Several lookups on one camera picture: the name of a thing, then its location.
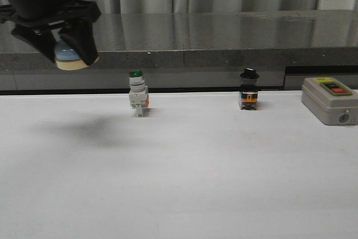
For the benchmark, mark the green pushbutton switch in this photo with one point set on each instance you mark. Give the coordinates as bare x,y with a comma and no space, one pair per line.
138,95

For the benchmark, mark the grey stone counter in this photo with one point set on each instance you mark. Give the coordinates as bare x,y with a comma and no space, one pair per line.
196,52

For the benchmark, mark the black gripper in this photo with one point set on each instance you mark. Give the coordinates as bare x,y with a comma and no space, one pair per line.
27,14

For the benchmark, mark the black rotary selector switch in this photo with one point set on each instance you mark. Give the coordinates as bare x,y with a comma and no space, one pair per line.
248,94

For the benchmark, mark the grey on-off switch box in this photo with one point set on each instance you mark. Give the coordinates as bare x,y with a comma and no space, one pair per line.
332,102

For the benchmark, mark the blue and cream desk bell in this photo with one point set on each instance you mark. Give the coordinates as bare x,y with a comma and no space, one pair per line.
66,58

